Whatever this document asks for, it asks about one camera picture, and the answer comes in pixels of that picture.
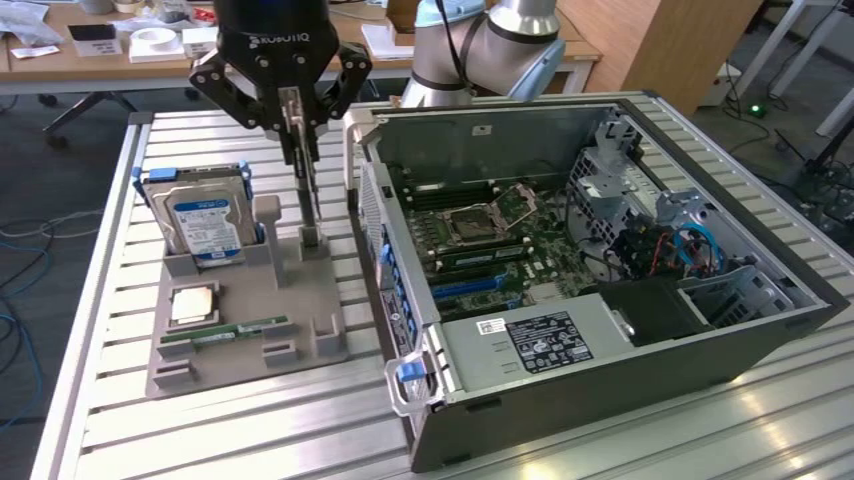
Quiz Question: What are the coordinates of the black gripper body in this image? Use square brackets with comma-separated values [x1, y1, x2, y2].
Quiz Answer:
[212, 0, 342, 110]

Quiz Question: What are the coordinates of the black graphics card silver bracket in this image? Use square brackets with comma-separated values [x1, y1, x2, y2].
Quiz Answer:
[278, 85, 323, 227]

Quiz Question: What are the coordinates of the wooden desk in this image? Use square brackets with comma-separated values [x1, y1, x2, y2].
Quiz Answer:
[0, 2, 228, 96]
[330, 0, 606, 96]

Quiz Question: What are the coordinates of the white paper stack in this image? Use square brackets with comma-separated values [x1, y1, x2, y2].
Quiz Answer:
[359, 22, 419, 61]

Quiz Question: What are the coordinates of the small white box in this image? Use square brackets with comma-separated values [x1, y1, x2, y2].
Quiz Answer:
[180, 27, 222, 59]

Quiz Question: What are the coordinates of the flat white box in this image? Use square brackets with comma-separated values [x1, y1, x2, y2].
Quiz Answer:
[126, 38, 188, 65]

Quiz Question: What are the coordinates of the white tape roll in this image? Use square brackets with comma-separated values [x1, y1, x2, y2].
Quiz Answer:
[131, 27, 176, 50]

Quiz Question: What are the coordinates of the grey crumpled bag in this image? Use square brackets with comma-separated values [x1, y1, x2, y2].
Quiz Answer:
[150, 0, 192, 24]

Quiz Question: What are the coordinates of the black chair base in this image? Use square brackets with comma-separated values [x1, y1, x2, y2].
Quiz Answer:
[40, 89, 146, 149]

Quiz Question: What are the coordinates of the white box black top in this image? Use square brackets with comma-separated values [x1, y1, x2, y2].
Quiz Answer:
[68, 23, 123, 57]

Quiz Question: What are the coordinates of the hard disk in blue caddy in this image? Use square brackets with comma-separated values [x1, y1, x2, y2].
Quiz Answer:
[130, 160, 254, 269]

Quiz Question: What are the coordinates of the clear plastic bag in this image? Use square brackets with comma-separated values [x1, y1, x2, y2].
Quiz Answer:
[0, 2, 65, 46]

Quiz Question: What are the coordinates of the CPU socket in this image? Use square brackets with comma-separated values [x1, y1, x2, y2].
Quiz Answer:
[447, 204, 509, 246]

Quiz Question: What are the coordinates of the metal socket cover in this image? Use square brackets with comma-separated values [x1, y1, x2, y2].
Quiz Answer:
[491, 183, 541, 227]

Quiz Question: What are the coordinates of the blue card retention latch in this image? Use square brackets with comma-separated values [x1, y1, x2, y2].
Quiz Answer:
[376, 243, 420, 346]

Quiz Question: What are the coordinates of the installed green RAM stick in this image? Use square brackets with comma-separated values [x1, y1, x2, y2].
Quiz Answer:
[436, 244, 529, 271]

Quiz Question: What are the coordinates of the silver CPU chip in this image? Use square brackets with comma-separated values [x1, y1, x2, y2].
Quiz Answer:
[168, 287, 219, 326]

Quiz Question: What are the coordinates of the grey parts rack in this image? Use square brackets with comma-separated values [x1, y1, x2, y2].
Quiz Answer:
[144, 195, 352, 401]

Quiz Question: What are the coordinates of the metal disk bay cage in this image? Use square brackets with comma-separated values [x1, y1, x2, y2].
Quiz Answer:
[565, 114, 713, 254]

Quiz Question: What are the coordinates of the wooden cabinet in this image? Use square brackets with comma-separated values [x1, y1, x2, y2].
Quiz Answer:
[553, 0, 766, 114]

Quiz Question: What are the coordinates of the green motherboard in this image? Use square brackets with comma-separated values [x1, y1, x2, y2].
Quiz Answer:
[399, 174, 602, 321]

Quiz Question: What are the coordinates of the silver chipset heatsink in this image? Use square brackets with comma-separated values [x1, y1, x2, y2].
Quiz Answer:
[525, 285, 569, 304]

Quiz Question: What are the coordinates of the white box red button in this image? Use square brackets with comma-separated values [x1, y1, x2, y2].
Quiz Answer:
[706, 62, 746, 109]

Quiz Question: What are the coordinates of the grey power supply unit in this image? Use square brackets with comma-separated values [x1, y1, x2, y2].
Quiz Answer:
[426, 293, 635, 395]

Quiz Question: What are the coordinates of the black equipment stand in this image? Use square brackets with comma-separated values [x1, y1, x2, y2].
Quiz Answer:
[797, 114, 854, 226]

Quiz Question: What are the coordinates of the open black PC case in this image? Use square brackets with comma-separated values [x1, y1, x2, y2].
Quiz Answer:
[342, 97, 853, 474]

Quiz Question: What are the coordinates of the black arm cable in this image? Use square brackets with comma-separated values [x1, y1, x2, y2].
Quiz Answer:
[436, 0, 476, 99]

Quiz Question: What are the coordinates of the white floor cable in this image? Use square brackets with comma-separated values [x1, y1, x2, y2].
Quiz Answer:
[0, 207, 106, 241]

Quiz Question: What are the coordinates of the black wire bundle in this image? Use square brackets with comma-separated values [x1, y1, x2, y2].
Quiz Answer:
[579, 227, 666, 284]

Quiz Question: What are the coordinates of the blue floor cable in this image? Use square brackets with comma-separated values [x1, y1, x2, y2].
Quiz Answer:
[0, 234, 55, 431]

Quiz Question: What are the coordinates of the blue wire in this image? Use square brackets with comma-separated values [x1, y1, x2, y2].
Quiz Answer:
[670, 224, 729, 281]

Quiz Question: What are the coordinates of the white table frame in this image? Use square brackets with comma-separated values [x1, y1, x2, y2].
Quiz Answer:
[730, 0, 854, 136]

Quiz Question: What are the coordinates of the metal drive bracket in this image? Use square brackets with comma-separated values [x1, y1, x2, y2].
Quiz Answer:
[677, 264, 799, 331]

